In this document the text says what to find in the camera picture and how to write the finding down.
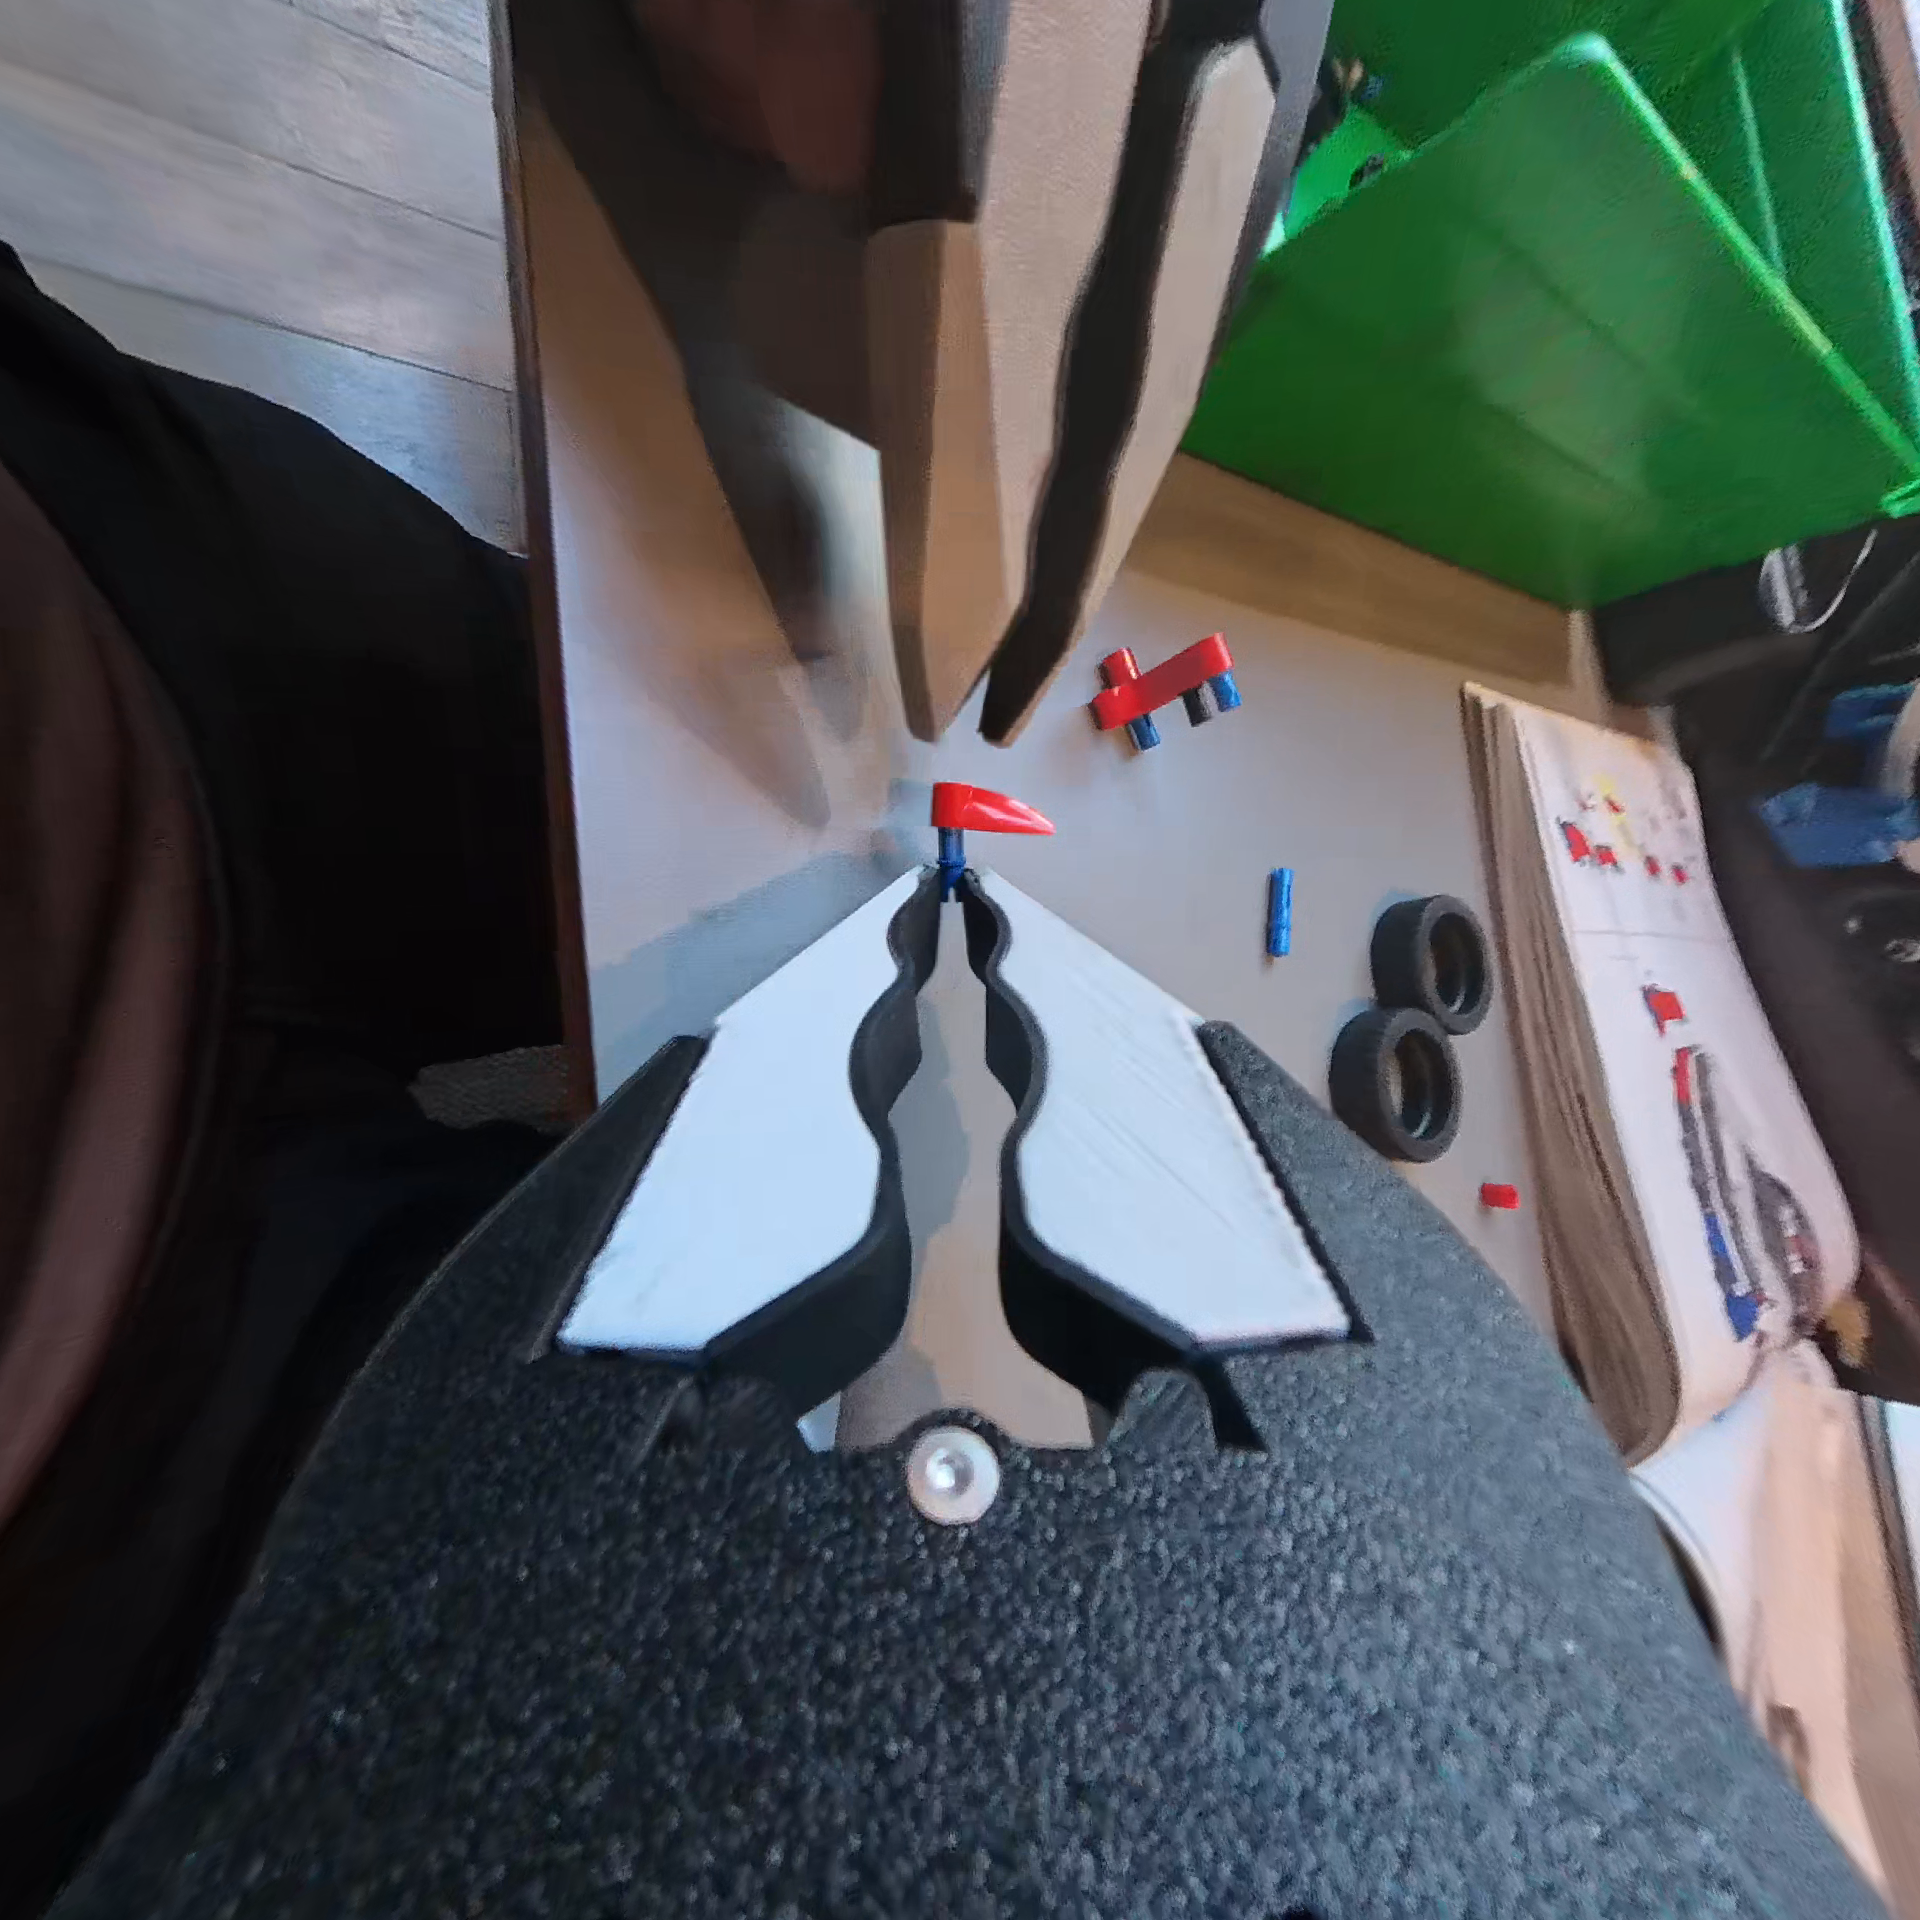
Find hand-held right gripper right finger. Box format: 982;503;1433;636
961;871;1356;1412

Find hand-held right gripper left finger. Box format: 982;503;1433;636
558;865;945;1412

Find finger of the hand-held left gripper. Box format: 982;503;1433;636
871;0;1162;740
979;0;1334;746

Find red beam assembly blue pins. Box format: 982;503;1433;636
1089;633;1244;752

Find red curved wedge brick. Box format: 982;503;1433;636
930;780;1056;838

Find grey desk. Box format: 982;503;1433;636
497;0;1920;1920

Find black rubber tyre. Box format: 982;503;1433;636
1329;1008;1465;1162
1368;896;1495;1037

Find green plastic bin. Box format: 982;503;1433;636
1178;0;1920;607

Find open instruction booklet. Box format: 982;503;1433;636
1464;680;1871;1465

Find black tumbler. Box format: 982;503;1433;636
1594;525;1892;705

